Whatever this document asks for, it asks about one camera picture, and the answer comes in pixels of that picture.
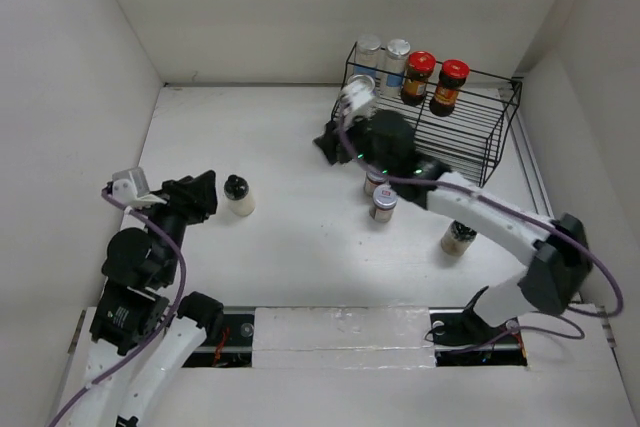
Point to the black cap white grinder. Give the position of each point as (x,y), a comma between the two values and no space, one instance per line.
(240,197)

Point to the silver lid blue label shaker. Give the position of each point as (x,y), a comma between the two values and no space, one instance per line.
(396,55)

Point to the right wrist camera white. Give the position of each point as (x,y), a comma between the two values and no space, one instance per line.
(351,106)

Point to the black cap brown grinder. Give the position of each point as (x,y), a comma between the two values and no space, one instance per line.
(457,239)

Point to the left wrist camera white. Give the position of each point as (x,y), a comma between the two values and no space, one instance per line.
(129,189)

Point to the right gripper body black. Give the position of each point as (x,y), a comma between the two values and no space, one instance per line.
(361,144)

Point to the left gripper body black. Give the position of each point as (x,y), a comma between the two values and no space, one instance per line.
(177,213)

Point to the red label spice jar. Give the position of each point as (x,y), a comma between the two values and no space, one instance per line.
(384,201)
(372,181)

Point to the clear glass jar white powder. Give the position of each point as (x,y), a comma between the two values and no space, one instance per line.
(361,83)

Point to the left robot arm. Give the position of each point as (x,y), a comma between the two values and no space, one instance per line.
(145,325)

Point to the black wire rack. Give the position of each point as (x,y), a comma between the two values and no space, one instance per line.
(472,139)

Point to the red lid sauce jar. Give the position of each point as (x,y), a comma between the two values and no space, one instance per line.
(453,75)
(420,67)

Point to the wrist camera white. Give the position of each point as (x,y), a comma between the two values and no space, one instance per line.
(129,189)
(351,106)

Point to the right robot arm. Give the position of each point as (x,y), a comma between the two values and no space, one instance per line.
(552,252)

